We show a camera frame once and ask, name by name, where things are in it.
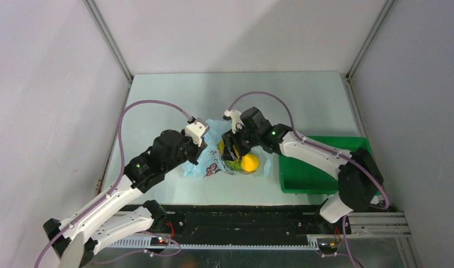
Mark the yellow fake pear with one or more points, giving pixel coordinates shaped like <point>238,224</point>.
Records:
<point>249,163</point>

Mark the green plastic tray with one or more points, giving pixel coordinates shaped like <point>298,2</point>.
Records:
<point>301,178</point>

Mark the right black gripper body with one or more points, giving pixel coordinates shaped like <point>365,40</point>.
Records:
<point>253,137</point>

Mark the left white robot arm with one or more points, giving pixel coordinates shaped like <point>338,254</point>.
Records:
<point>91,228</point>

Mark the left aluminium frame post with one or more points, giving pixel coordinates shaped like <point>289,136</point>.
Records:
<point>109,39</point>

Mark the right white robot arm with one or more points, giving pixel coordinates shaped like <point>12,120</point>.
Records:
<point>356,172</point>

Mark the green fake grapes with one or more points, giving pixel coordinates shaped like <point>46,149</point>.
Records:
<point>233,165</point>

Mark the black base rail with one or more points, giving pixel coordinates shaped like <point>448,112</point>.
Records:
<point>243,225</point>

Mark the light blue plastic bag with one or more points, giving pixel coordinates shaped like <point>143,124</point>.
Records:
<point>210,162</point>

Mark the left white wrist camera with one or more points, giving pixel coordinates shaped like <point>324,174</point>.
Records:
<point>196,130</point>

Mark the right aluminium frame post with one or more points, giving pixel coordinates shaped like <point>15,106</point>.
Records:
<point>370,37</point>

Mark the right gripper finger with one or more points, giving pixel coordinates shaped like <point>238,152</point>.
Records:
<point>229,147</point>
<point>243,146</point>

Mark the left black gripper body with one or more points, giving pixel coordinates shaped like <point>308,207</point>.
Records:
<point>188,151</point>

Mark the aluminium frame post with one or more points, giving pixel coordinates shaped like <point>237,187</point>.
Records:
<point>370,37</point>
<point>109,39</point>

